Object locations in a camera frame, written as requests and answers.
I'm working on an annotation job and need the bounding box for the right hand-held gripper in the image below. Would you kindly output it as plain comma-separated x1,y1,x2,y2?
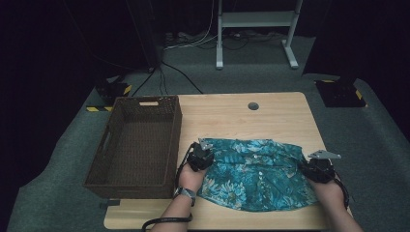
300,149,342,185

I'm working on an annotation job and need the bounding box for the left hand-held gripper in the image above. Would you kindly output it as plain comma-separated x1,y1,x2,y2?
187,137,216,173

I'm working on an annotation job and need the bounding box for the teal floral shirt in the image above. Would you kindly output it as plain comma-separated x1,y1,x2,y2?
196,137,320,213

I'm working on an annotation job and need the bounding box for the brown woven basket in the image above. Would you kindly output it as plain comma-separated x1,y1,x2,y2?
82,95,184,200

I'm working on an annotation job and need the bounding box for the person's left hand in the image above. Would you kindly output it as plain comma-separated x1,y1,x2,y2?
176,165,208,193

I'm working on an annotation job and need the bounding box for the person's right hand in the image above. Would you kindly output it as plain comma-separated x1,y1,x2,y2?
308,176,348,208

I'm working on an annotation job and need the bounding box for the wristwatch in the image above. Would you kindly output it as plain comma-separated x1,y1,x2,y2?
171,186,197,208

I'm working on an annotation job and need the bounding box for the black floor plate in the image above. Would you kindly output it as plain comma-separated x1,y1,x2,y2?
85,75,133,113
314,78,368,108

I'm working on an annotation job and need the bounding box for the grey tape piece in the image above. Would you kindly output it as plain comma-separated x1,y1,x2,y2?
99,199,121,209

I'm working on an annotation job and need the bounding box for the black stand column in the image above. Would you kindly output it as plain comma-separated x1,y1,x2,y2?
125,0,163,72

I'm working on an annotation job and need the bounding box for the right hand-held gripper cable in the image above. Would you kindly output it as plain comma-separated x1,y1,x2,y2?
333,175,352,211

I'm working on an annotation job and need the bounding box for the hand-held gripper cable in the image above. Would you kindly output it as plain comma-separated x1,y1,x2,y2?
140,143,197,232
333,175,352,211

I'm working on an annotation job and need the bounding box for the left hand-held gripper cable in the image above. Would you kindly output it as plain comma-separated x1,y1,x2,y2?
140,143,197,232

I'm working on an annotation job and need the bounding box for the black floor cable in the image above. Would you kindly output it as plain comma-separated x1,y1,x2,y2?
160,60,205,95

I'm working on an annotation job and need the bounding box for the white floor cable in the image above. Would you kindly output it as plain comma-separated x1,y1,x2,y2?
163,0,220,51

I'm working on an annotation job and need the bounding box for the black cable bundle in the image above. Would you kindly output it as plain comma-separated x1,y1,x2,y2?
221,29,285,51

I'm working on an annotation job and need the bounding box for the white metal stand frame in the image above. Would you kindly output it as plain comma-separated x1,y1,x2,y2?
215,0,305,71

